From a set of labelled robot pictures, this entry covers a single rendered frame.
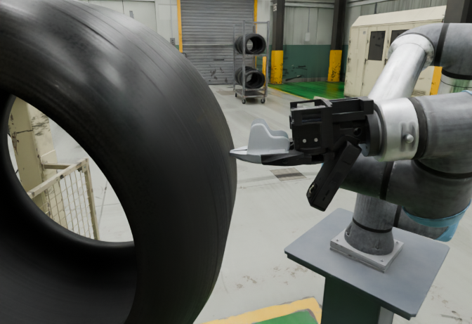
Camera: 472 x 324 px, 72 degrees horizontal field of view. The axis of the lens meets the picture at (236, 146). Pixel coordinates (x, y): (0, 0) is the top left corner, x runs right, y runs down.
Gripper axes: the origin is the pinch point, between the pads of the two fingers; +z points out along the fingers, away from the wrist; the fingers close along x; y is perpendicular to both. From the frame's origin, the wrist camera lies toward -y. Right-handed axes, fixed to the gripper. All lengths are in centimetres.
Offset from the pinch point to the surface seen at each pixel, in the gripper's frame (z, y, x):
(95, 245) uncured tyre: 35.3, -21.2, -10.4
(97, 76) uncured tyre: 10.7, 15.1, 16.6
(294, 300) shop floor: -8, -125, -106
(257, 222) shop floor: 16, -122, -189
